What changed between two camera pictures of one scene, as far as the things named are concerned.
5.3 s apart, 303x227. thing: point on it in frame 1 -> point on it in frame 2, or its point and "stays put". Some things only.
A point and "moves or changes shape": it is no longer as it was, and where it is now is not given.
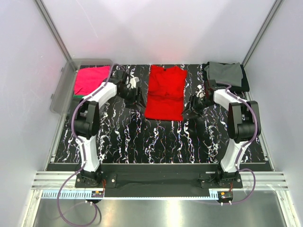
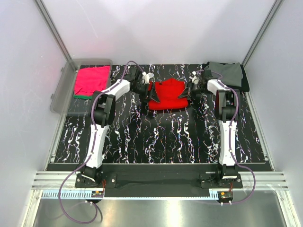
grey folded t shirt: [230, 73] stays put
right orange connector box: [225, 196] stays put
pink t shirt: [86, 78] stays put
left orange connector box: [97, 194] stays put
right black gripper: [198, 112] -> [189, 97]
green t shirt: [78, 96] stays put
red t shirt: [165, 96] moves or changes shape
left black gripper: [134, 102] -> [153, 95]
